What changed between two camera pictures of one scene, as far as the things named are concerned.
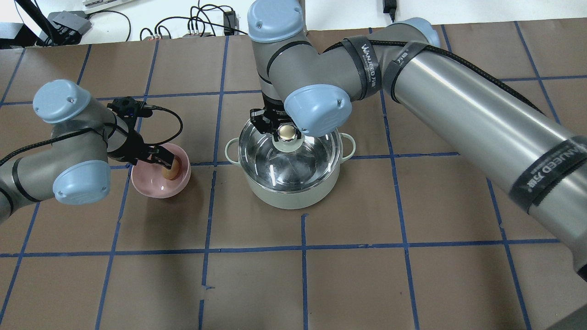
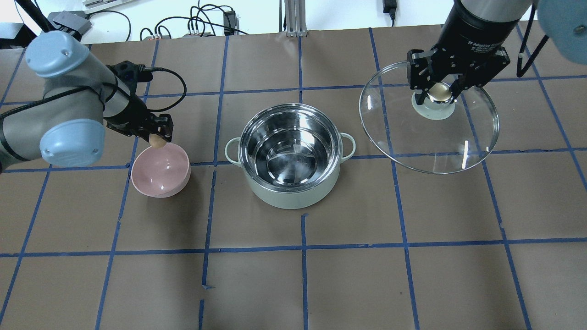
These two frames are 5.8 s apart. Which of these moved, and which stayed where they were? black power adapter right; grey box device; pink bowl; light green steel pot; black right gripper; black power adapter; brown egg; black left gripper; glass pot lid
Moved: black right gripper; glass pot lid; brown egg; black left gripper
Stayed: light green steel pot; grey box device; pink bowl; black power adapter; black power adapter right
